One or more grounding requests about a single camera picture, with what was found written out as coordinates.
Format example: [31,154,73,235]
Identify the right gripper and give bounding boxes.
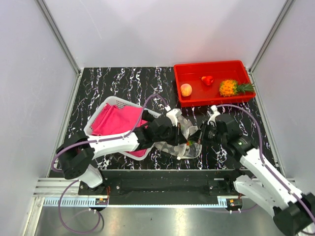
[188,120,226,146]

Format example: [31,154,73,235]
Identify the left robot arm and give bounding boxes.
[56,116,187,195]

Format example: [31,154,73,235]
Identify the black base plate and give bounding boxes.
[78,170,239,207]

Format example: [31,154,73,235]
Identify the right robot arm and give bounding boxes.
[189,113,315,236]

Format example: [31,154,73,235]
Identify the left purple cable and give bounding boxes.
[51,94,172,234]

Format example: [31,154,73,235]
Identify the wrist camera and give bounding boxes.
[165,105,182,126]
[207,105,220,125]

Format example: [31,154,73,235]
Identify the red fake pepper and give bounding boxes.
[201,76,214,86]

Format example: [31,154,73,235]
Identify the fake carrot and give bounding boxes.
[187,141,195,147]

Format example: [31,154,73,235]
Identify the polka dot zip bag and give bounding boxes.
[154,115,202,160]

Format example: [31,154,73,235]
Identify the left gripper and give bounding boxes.
[154,122,187,146]

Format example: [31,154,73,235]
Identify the white plastic basket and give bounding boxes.
[84,96,152,161]

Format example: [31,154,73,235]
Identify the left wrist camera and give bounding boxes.
[165,105,182,126]

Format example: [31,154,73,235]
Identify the pink cloth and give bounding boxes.
[91,104,151,158]

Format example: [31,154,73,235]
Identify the fake peach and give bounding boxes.
[180,84,192,97]

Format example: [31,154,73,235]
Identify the red plastic bin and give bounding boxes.
[174,60,256,107]

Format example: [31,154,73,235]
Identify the fake pineapple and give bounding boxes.
[219,79,254,97]

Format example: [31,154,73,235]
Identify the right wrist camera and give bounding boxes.
[207,105,220,125]

